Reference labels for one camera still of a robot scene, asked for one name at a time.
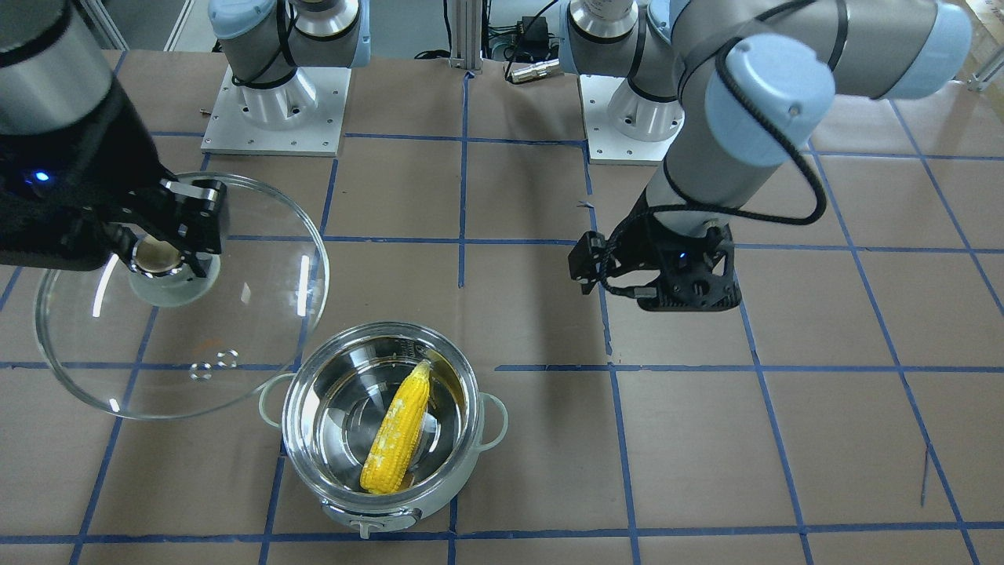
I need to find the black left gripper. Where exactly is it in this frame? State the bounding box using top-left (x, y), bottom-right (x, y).
top-left (568, 206), bottom-right (742, 312)

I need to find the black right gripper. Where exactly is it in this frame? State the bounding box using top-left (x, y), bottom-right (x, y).
top-left (1, 79), bottom-right (229, 282)

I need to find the glass pot lid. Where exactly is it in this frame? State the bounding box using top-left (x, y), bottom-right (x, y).
top-left (35, 173), bottom-right (329, 421)

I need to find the yellow corn cob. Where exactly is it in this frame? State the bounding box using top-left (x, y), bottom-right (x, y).
top-left (361, 360), bottom-right (431, 496)

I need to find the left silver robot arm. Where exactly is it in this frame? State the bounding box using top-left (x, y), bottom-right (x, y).
top-left (559, 1), bottom-right (972, 312)

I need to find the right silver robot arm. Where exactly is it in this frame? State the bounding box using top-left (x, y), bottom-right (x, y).
top-left (1, 1), bottom-right (372, 279)

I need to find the pale green cooking pot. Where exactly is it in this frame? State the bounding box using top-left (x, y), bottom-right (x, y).
top-left (259, 321), bottom-right (509, 539)

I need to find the brown paper table mat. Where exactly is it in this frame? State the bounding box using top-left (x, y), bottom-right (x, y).
top-left (2, 50), bottom-right (1002, 564)

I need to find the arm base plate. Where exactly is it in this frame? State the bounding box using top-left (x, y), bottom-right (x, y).
top-left (578, 75), bottom-right (684, 166)
top-left (201, 67), bottom-right (352, 158)

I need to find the aluminium frame post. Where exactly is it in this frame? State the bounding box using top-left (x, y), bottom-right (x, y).
top-left (447, 1), bottom-right (486, 75)

